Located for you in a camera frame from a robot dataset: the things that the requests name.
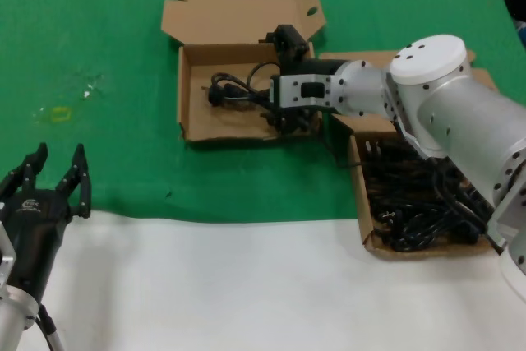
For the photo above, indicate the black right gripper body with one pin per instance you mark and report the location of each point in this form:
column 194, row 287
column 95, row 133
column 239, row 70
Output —
column 316, row 66

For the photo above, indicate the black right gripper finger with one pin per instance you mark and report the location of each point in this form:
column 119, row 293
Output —
column 293, row 121
column 292, row 44

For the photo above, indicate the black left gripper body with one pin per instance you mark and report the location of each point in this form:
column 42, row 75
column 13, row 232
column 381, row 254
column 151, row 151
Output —
column 33, row 236

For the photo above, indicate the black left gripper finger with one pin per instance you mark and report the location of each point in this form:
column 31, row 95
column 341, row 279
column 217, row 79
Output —
column 29, row 168
column 80, row 186

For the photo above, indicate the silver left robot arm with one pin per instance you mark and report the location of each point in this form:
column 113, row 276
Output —
column 12, row 318

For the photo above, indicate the open brown cardboard box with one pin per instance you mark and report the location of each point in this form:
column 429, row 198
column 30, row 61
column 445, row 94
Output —
column 230, row 18
column 431, row 253

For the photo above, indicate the small white scrap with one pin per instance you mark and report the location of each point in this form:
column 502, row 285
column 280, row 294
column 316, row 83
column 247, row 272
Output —
column 87, row 93

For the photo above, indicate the green table cloth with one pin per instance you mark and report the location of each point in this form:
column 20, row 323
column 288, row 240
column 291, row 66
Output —
column 82, row 18

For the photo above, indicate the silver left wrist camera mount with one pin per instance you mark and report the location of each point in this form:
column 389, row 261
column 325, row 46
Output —
column 6, row 252

